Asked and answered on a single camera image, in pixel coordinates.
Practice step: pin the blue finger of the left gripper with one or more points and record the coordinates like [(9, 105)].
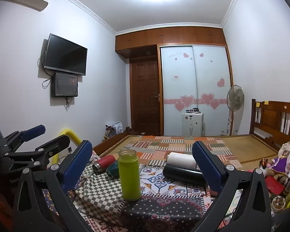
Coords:
[(32, 133)]

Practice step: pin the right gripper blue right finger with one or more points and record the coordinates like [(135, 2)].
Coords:
[(210, 165)]

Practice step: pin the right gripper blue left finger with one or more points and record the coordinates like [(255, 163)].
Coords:
[(74, 164)]

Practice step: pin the lime green bottle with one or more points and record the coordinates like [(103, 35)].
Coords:
[(128, 166)]

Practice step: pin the dark green faceted cup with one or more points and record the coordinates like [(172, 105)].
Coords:
[(113, 170)]

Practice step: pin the black bottle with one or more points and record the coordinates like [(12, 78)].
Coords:
[(188, 176)]

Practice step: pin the yellow foam tube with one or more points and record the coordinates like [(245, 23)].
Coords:
[(62, 145)]

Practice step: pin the red thermos bottle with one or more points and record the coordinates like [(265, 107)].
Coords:
[(103, 163)]

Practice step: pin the white bottle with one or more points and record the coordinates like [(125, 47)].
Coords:
[(186, 161)]

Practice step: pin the green white checkered cloth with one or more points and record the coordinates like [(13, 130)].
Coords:
[(99, 197)]

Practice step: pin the colourful patchwork quilt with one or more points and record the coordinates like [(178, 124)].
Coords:
[(165, 204)]

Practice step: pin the bag on floor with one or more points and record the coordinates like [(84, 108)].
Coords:
[(113, 129)]

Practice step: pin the stuffed doll toy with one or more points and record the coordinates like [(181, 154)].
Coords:
[(278, 167)]

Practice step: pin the white standing fan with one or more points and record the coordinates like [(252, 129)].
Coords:
[(235, 100)]

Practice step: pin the wooden bed headboard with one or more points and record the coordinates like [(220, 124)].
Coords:
[(270, 122)]

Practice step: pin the frosted sliding wardrobe doors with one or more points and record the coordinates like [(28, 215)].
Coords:
[(195, 76)]

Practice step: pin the dark brown wooden door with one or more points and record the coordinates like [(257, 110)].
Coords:
[(144, 96)]

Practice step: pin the wooden overhead cabinet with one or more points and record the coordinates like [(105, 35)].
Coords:
[(145, 42)]

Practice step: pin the small black wall monitor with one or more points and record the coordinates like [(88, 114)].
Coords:
[(64, 85)]

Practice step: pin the wall mounted black television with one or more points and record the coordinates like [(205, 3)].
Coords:
[(65, 56)]

